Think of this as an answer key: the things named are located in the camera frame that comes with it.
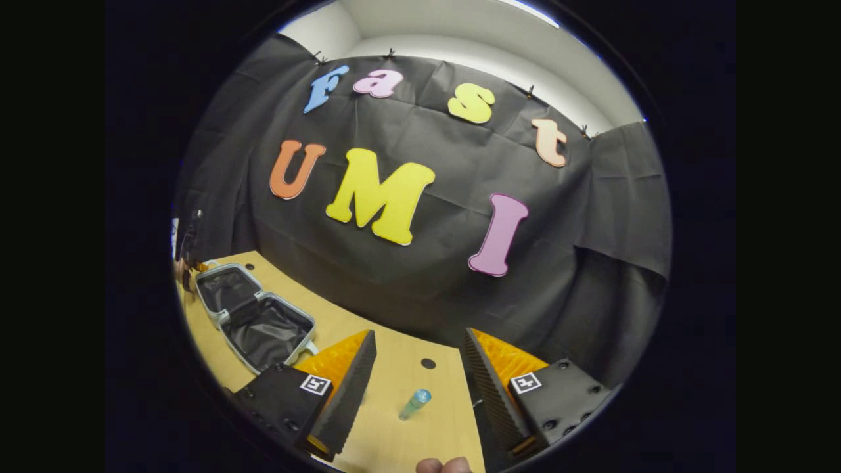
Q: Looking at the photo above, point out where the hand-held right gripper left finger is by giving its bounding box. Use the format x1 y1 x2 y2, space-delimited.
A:
231 328 378 464

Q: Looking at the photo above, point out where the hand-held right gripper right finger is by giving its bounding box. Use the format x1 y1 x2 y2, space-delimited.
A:
463 327 615 461

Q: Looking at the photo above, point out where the blue-capped skin care bottle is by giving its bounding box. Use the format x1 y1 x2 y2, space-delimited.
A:
398 388 432 421

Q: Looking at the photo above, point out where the light blue suitcase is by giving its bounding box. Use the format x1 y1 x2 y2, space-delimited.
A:
194 263 319 375

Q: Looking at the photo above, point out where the black backdrop cloth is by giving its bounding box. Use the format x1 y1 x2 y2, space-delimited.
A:
172 33 672 388

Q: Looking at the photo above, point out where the white ceiling light panel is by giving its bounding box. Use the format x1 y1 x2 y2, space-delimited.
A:
496 0 562 28

